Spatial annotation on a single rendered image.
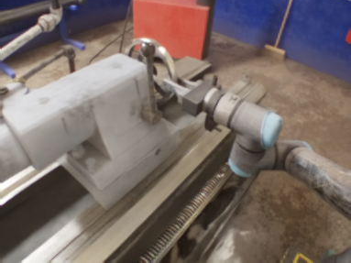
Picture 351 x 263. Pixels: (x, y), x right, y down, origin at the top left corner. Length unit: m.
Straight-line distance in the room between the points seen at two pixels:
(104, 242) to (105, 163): 0.21
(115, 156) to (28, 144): 0.23
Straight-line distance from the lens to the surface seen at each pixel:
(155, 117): 0.67
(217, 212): 1.26
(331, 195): 0.56
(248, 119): 0.61
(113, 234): 0.71
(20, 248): 0.92
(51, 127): 0.56
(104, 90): 0.61
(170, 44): 2.93
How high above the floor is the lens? 1.49
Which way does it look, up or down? 42 degrees down
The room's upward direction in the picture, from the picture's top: 4 degrees clockwise
